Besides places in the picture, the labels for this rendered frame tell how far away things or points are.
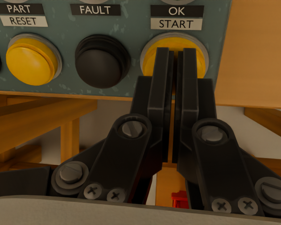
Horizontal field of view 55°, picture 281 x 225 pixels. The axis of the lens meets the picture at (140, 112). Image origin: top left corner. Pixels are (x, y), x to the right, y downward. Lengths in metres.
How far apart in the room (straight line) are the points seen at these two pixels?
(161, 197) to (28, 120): 0.40
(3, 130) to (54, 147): 0.68
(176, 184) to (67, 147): 0.67
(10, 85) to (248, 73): 0.14
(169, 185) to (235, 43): 0.17
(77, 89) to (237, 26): 0.10
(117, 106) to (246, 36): 0.95
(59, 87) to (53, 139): 1.05
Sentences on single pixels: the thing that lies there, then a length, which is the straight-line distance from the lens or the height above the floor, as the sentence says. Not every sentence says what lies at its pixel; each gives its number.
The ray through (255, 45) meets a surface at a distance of 0.17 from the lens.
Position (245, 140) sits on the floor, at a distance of 1.13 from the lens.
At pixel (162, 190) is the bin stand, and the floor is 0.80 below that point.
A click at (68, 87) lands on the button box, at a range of 0.16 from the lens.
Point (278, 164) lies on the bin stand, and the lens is 0.33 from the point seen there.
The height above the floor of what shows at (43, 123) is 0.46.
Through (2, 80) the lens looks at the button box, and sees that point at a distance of 0.17.
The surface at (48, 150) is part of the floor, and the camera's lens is 1.23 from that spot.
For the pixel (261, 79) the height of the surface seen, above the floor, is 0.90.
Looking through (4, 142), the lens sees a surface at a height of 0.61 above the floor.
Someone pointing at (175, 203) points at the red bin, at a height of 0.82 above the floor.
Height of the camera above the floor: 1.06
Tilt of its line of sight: 79 degrees down
